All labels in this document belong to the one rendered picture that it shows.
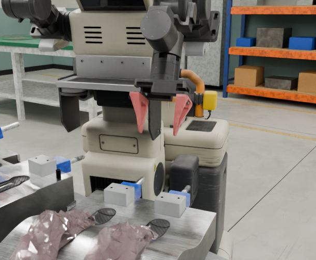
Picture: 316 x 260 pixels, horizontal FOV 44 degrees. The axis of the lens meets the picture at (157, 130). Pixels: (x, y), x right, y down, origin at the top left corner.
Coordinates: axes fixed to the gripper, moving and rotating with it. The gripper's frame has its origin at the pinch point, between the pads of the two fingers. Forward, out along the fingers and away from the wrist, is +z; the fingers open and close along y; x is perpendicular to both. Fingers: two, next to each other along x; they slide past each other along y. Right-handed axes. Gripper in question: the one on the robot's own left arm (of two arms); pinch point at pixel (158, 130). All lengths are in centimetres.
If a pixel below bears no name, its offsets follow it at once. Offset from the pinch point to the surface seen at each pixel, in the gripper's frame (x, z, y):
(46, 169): 0.5, 10.2, -22.7
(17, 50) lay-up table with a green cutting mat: 280, -118, -247
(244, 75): 477, -163, -15
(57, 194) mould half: 0.0, 14.8, -19.1
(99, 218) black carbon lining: -3.4, 18.0, -8.0
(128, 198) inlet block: 0.7, 13.8, -4.4
